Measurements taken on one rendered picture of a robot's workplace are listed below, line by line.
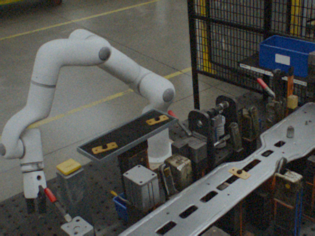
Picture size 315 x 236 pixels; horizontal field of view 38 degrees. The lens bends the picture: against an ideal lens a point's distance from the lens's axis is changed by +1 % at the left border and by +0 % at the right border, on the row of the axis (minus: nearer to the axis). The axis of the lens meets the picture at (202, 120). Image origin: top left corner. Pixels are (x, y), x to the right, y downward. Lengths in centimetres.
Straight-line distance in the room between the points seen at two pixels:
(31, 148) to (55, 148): 217
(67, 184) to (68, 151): 234
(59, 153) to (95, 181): 166
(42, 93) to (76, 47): 21
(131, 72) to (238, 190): 68
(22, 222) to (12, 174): 168
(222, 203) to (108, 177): 85
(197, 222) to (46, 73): 76
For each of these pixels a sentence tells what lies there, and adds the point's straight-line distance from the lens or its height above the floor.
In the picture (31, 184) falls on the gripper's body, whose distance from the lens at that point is 181.
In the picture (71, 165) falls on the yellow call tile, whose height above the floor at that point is 116.
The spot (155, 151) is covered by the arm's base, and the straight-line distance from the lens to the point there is 216.
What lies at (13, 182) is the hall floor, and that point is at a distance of 370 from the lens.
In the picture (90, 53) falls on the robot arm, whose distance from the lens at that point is 170.
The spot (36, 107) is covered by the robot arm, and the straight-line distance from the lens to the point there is 175.
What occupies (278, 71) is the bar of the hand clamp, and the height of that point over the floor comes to 121.
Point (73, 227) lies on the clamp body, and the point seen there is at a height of 106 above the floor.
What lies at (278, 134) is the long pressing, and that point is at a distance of 193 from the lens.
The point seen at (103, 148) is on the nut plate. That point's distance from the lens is 160.
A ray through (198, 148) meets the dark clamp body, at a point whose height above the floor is 108.
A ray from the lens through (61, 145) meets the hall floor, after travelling 399.
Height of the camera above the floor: 200
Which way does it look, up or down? 30 degrees down
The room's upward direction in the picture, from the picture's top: 3 degrees counter-clockwise
